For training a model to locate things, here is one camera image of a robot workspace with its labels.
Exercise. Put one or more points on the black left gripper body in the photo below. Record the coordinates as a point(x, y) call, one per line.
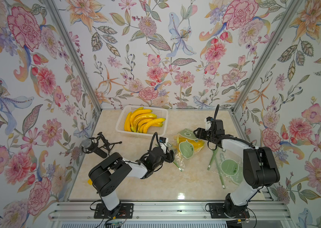
point(165, 156)

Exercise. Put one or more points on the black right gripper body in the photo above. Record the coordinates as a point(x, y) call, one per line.
point(206, 135)

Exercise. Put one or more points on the zip-top bag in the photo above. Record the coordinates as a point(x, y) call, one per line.
point(185, 145)
point(227, 165)

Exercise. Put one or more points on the single yellow banana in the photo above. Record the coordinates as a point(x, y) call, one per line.
point(137, 113)
point(156, 122)
point(127, 125)

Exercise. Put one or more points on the yellow banana bunch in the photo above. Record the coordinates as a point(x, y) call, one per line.
point(141, 120)

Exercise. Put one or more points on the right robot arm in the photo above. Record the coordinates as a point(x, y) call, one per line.
point(259, 166)

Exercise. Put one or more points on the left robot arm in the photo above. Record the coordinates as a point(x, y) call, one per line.
point(112, 171)

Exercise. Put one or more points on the white plastic basket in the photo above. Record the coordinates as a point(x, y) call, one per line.
point(161, 113)

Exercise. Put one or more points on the black microphone on tripod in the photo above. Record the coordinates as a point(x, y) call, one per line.
point(101, 147)

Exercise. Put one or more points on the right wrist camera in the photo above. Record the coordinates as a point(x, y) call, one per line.
point(208, 123)

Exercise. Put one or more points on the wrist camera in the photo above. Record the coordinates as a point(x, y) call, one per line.
point(163, 141)
point(208, 123)

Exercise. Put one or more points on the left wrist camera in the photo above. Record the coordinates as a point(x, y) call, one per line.
point(163, 141)

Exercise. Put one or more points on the aluminium front rail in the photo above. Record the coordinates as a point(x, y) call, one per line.
point(167, 210)

